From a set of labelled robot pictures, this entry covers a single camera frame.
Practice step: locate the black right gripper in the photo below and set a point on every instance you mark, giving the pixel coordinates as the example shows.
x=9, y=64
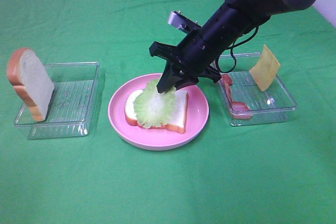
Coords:
x=189, y=60

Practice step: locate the green lettuce leaf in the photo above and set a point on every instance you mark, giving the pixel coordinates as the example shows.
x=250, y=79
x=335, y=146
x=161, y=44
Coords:
x=154, y=109

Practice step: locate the bread slice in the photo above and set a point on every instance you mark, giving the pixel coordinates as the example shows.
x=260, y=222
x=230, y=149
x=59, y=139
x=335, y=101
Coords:
x=175, y=124
x=31, y=82

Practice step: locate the bacon strip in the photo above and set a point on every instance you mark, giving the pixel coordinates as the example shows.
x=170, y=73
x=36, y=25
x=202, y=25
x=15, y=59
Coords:
x=225, y=78
x=239, y=110

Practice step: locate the yellow cheese slice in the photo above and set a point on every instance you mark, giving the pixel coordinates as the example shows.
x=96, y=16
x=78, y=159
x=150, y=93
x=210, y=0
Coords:
x=265, y=70

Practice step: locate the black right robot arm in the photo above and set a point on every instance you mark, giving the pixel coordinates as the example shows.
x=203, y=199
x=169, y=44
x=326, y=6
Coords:
x=239, y=17

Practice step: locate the pink round plate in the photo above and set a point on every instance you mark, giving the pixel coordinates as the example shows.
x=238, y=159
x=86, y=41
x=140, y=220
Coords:
x=157, y=139

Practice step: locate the clear right plastic tray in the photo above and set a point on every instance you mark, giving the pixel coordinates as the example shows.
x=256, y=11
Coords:
x=274, y=105

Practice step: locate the clear plastic tray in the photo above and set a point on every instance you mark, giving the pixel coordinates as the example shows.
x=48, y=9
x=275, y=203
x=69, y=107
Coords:
x=274, y=105
x=72, y=104

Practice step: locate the clear left plastic tray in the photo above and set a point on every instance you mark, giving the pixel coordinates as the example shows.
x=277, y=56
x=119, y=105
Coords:
x=72, y=104

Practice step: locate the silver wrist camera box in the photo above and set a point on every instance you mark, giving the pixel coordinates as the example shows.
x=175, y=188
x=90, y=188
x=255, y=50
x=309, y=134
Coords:
x=182, y=23

